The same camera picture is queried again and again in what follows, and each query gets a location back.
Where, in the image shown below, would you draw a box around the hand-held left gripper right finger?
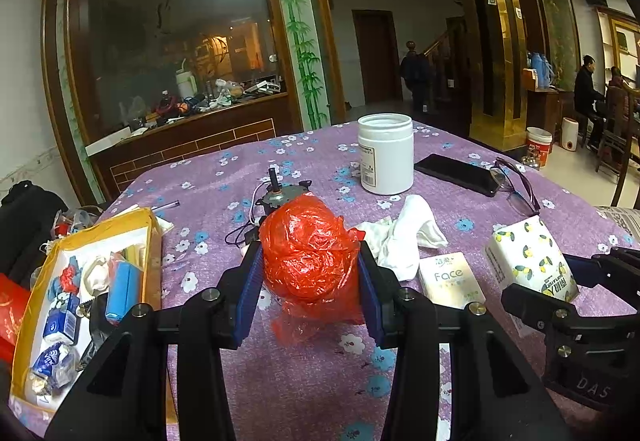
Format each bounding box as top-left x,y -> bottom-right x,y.
357,240 -> 571,441

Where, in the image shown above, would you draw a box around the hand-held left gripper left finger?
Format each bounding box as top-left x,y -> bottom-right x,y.
45,241 -> 266,441

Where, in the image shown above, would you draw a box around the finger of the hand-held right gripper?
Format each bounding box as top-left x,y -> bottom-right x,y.
562,246 -> 640,294
501,284 -> 588,337

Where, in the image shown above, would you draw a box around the lemon print tissue pack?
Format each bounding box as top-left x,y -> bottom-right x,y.
484,215 -> 581,339

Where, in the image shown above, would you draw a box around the red plastic bag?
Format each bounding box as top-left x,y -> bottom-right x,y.
257,193 -> 368,347

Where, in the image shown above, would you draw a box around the white sock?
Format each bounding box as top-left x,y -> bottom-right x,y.
356,194 -> 449,283

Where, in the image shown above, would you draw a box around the white green tissue pack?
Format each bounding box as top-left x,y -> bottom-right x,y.
417,253 -> 487,312

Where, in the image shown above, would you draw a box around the blue soft pack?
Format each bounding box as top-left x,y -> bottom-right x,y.
102,253 -> 146,327

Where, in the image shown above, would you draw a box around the red blue packet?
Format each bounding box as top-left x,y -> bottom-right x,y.
47,256 -> 83,302

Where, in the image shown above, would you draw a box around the cardboard box with yellow tape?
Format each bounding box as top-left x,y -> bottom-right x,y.
9,207 -> 178,424

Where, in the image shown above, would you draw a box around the printed paper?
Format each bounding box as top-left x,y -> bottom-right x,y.
595,205 -> 640,234

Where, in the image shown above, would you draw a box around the small grey motor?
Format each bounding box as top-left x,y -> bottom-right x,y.
256,165 -> 313,222

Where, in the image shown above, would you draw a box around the purple floral tablecloth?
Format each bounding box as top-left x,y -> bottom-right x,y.
10,121 -> 640,441

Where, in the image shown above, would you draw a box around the white humidifier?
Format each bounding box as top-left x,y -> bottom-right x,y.
560,117 -> 581,152

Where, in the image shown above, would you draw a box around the dark framed glasses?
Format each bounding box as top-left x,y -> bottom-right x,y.
489,157 -> 542,216

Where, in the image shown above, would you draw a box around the red white bucket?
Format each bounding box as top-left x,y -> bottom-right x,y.
525,127 -> 553,170

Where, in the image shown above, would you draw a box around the white plastic jar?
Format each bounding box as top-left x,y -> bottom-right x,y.
356,113 -> 416,196

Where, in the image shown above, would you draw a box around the wooden chair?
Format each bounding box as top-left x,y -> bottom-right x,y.
595,86 -> 640,209

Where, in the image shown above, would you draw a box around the black smartphone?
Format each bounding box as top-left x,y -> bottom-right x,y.
414,153 -> 503,198

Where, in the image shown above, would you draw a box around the wooden brick-pattern cabinet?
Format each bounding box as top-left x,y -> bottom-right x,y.
90,91 -> 301,202

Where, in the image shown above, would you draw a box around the wooden side cabinet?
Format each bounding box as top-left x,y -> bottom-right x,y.
522,68 -> 561,136

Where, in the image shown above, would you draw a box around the clear plastic bag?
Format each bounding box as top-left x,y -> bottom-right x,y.
50,206 -> 101,242

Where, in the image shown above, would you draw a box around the counter clutter pile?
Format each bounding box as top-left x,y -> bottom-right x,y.
117,76 -> 288,129

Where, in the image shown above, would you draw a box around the white flat box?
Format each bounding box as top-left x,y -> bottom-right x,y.
85,126 -> 133,156

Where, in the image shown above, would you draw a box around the white kettle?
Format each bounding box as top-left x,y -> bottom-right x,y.
175,61 -> 197,100

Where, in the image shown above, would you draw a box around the black bag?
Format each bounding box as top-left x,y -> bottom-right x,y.
0,181 -> 68,274

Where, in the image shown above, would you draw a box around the red gift bag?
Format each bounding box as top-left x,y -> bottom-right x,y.
0,273 -> 32,364

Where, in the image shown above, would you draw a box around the brown wooden door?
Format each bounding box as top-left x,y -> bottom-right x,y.
352,10 -> 403,106

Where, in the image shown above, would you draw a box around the bamboo painted pillar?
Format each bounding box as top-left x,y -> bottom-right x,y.
265,0 -> 333,132

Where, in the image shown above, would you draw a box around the gold trimmed pillar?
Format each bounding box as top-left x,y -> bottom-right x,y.
442,0 -> 531,152

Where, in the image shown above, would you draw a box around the wooden staircase railing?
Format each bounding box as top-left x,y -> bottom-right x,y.
420,16 -> 466,112

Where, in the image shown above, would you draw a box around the wooden framed glass window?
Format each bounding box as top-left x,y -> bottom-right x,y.
42,0 -> 346,206

